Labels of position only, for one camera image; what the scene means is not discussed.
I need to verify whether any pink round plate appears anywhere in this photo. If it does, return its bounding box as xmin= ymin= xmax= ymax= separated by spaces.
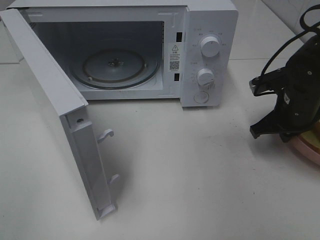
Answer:
xmin=289 ymin=128 xmax=320 ymax=165

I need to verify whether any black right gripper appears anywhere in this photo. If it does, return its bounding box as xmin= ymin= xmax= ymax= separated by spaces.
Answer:
xmin=249 ymin=36 xmax=320 ymax=143

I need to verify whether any round door release button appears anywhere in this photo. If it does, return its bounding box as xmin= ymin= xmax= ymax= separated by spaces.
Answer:
xmin=193 ymin=91 xmax=209 ymax=104

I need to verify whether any white microwave knob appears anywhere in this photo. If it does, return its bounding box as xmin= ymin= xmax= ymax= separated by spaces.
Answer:
xmin=196 ymin=68 xmax=215 ymax=87
xmin=200 ymin=35 xmax=221 ymax=58

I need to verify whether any white microwave oven body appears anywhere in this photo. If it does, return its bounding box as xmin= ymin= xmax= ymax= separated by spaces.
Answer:
xmin=6 ymin=0 xmax=238 ymax=107

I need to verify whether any white bread sandwich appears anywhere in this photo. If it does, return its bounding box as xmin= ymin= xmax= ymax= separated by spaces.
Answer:
xmin=299 ymin=129 xmax=320 ymax=149

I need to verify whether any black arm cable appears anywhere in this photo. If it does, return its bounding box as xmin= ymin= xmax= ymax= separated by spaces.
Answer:
xmin=259 ymin=3 xmax=320 ymax=97

